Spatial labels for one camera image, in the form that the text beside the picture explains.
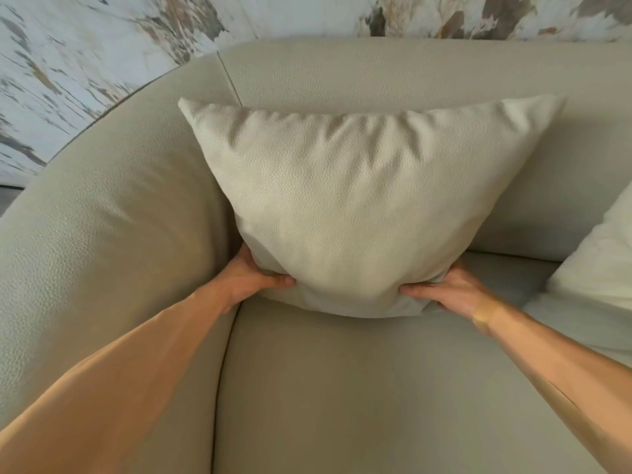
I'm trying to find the beige leather sofa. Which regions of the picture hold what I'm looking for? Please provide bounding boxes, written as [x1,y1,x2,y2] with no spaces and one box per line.
[0,37,632,474]

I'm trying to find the person's left forearm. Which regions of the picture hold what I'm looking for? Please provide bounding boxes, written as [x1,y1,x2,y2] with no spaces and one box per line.
[0,289,231,474]

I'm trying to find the person's left hand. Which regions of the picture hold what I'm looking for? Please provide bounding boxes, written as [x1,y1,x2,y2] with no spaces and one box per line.
[211,243,297,313]

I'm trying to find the white throw pillow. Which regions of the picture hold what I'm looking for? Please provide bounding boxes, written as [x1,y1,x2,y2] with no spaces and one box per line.
[545,181,632,311]

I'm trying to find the person's right hand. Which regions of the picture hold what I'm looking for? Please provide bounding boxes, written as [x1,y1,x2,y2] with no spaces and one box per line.
[400,259,497,329]

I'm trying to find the beige textured throw pillow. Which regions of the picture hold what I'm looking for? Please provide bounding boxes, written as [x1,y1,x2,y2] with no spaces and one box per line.
[178,93,567,319]

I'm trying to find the person's right forearm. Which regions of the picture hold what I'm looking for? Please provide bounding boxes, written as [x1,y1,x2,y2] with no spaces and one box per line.
[473,302,632,474]

